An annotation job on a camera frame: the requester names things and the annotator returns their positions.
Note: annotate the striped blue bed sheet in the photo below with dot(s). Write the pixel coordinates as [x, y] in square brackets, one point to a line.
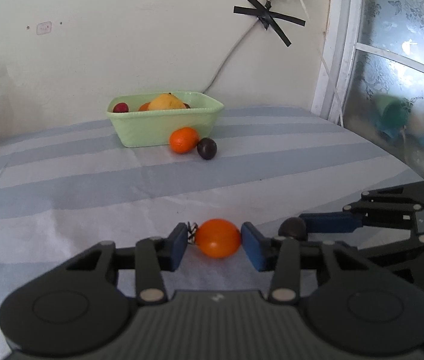
[122, 187]

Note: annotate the small orange tomato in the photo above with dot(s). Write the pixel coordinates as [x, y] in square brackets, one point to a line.
[144, 107]

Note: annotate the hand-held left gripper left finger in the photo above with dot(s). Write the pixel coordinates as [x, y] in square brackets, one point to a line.
[177, 247]

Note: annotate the yellow mango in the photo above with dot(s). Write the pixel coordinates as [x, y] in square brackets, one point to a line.
[167, 102]

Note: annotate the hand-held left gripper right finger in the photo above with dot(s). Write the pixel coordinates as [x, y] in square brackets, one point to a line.
[251, 245]

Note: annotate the frosted glass window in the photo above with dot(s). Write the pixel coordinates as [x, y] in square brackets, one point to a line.
[395, 26]

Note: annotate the black tape cross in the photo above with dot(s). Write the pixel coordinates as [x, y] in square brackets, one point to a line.
[268, 17]

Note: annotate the white wall sticker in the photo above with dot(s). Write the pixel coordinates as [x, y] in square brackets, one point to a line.
[43, 28]

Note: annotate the green plastic basket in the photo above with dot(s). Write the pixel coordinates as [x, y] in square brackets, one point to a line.
[159, 129]

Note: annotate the red tomato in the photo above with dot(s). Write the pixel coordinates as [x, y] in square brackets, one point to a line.
[121, 108]

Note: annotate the orange tomato with stem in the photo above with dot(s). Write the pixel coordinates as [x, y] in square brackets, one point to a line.
[217, 238]

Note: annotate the dark purple plum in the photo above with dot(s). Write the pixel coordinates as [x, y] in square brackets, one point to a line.
[207, 148]
[292, 228]

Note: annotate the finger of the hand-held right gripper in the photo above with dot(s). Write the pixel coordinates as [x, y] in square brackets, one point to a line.
[328, 223]
[384, 245]

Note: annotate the orange tangerine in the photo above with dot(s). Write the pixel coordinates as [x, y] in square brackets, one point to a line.
[184, 140]

